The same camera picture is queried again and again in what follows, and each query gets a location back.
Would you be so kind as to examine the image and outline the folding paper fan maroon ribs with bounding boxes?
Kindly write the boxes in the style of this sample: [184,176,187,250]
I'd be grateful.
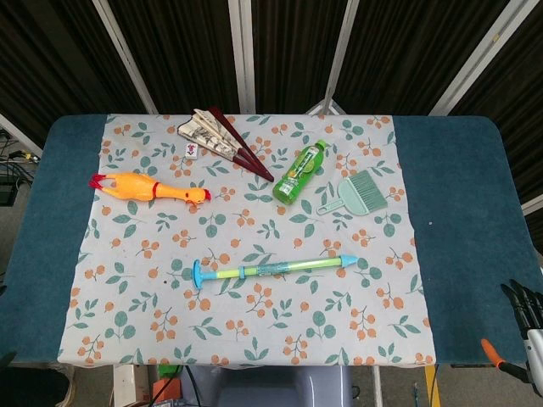
[176,106,275,183]

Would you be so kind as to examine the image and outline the yellow rubber chicken toy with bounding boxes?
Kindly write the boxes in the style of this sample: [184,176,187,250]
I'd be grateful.
[88,171,212,209]

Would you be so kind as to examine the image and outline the blue felt table cover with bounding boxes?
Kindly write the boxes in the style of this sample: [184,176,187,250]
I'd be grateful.
[0,114,543,368]

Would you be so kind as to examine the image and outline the white table leg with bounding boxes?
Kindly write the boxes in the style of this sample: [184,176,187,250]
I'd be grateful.
[113,365,137,407]

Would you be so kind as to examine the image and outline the orange handled black clamp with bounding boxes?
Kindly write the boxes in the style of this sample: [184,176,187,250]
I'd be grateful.
[480,337,529,381]

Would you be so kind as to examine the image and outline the white partition frame post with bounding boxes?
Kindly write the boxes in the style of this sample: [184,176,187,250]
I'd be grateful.
[428,0,524,116]
[305,0,362,116]
[92,0,160,114]
[227,0,258,114]

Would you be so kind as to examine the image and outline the blue green water gun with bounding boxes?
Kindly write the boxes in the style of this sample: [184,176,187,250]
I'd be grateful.
[192,254,360,291]

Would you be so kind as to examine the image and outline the mint green hand brush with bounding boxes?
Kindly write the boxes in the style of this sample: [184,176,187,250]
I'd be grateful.
[316,170,389,219]

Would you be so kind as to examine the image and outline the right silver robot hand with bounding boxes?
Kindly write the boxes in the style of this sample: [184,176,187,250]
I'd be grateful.
[500,278,543,375]

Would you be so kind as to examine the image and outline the floral print tablecloth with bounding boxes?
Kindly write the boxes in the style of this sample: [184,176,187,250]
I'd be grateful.
[56,113,438,367]

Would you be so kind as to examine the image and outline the green drink bottle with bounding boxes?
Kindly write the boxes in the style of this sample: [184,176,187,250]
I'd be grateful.
[271,140,332,205]

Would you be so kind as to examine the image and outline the grey robot torso base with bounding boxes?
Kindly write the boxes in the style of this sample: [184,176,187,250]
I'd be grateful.
[210,365,355,407]

